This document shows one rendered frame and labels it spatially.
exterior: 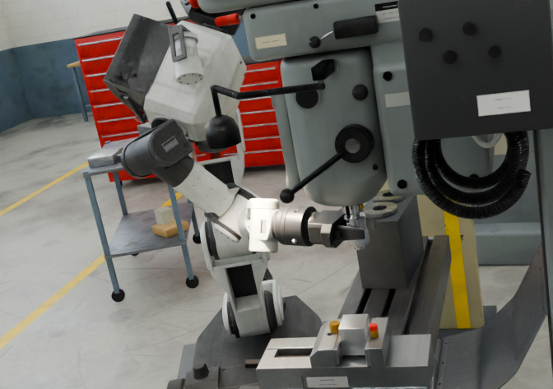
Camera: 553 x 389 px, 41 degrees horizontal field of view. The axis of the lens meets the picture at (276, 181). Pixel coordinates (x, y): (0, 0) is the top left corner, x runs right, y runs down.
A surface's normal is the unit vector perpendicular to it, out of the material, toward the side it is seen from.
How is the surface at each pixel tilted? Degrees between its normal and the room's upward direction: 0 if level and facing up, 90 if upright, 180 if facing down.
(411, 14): 90
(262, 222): 67
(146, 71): 58
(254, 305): 27
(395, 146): 90
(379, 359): 90
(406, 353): 0
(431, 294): 0
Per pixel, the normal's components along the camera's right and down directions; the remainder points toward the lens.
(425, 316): -0.18, -0.94
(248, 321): 0.06, 0.50
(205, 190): 0.43, 0.16
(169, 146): 0.64, -0.22
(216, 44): -0.07, -0.26
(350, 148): -0.29, 0.32
